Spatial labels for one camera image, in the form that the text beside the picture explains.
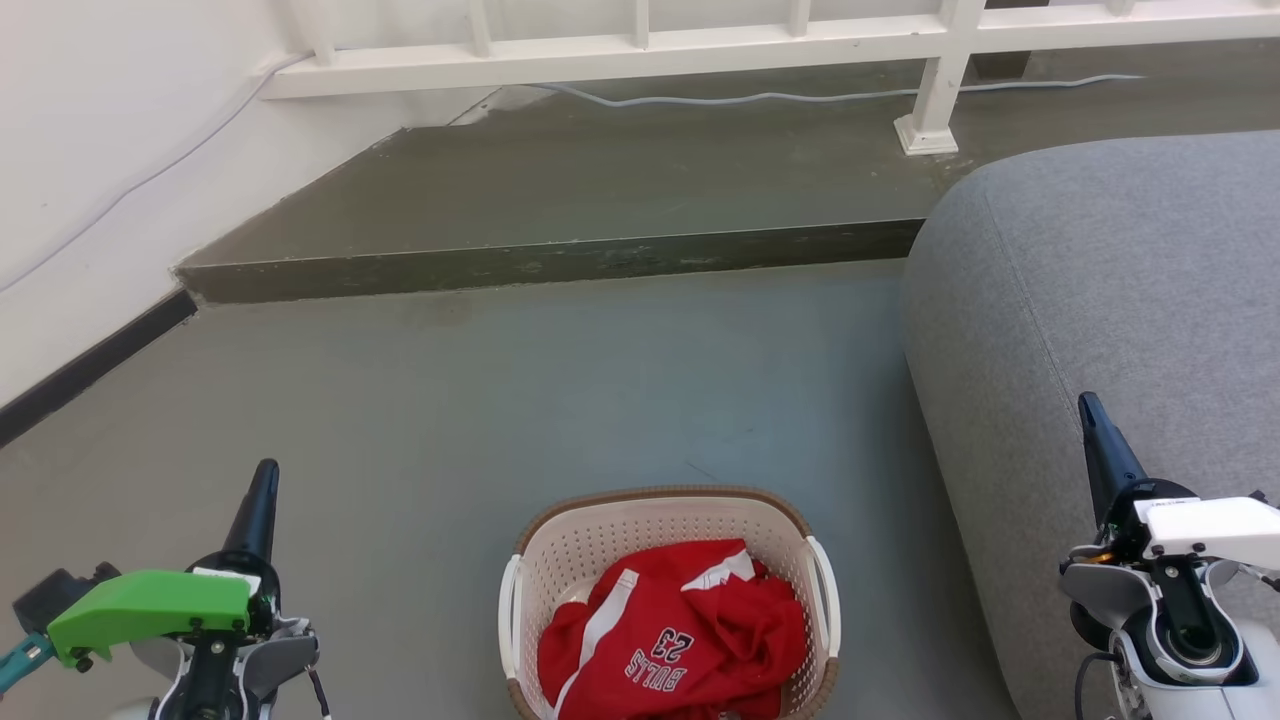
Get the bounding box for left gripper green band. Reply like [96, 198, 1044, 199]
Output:
[46, 458, 283, 669]

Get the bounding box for red bulls jersey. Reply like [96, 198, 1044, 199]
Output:
[537, 539, 809, 720]

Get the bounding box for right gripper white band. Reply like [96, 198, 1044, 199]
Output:
[1077, 391, 1280, 573]

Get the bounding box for thin white wall cable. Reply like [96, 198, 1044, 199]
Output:
[0, 50, 313, 297]

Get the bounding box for grey fabric sofa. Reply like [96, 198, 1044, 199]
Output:
[900, 130, 1280, 720]

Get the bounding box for beige perforated laundry basket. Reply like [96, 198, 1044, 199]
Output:
[497, 486, 843, 720]

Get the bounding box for white railing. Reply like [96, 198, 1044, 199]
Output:
[260, 0, 1280, 157]

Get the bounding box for black baseboard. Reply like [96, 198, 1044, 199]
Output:
[0, 288, 200, 448]

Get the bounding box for grey floor cable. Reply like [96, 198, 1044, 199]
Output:
[528, 73, 1147, 109]

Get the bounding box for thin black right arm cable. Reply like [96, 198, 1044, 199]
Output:
[1073, 650, 1119, 720]

